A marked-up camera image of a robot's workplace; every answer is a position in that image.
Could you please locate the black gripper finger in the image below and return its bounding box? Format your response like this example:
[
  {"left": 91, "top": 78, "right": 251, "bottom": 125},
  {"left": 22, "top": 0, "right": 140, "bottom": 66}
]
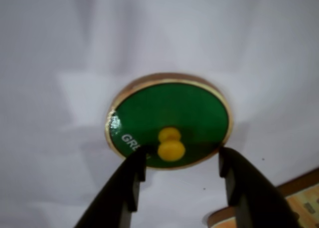
[
  {"left": 74, "top": 147, "right": 147, "bottom": 228},
  {"left": 218, "top": 147, "right": 300, "bottom": 228}
]

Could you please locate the wooden shape puzzle board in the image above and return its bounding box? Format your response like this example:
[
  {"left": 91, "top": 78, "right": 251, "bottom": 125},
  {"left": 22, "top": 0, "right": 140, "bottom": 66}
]
[{"left": 206, "top": 167, "right": 319, "bottom": 228}]

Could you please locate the green round puzzle piece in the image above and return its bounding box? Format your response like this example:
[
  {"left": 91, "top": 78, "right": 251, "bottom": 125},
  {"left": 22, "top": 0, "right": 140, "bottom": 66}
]
[{"left": 104, "top": 72, "right": 235, "bottom": 171}]

